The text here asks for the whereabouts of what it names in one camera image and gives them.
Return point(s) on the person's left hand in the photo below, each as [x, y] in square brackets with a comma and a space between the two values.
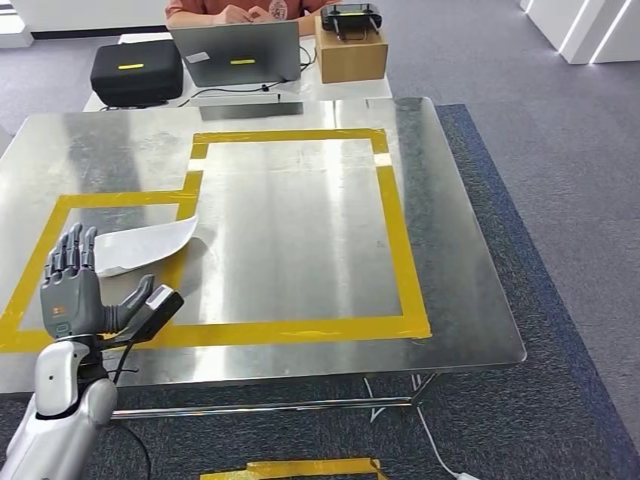
[267, 13]

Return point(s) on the person's right hand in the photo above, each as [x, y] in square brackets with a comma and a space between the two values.
[232, 14]

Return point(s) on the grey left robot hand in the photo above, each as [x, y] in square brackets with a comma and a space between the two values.
[72, 298]

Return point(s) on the white curved plastic part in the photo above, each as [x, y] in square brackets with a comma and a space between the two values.
[145, 245]

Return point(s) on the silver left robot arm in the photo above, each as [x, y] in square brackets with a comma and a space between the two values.
[55, 424]

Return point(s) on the person's right forearm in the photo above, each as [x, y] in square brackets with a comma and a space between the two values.
[190, 16]

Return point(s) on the metal workbench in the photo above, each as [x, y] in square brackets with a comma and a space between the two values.
[300, 232]

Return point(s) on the yellow workbench tape outline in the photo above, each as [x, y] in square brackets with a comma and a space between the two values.
[400, 265]

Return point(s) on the grey laptop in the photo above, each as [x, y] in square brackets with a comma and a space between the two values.
[235, 53]

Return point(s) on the person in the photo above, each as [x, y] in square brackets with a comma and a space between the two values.
[300, 5]

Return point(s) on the flat grey device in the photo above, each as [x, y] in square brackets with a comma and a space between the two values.
[235, 98]

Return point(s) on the black remote controller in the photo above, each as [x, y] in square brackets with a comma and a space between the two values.
[350, 16]

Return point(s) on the cardboard box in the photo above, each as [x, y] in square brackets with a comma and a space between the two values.
[350, 60]

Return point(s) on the white table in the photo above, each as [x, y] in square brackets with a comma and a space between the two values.
[345, 93]

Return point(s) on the black carrying case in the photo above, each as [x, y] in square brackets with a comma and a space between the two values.
[135, 76]

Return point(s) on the yellow floor tape strip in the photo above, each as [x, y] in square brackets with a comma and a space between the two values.
[300, 469]

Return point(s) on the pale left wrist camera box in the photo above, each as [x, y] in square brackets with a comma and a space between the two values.
[158, 297]

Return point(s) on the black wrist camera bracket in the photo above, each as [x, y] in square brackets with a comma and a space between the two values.
[160, 318]

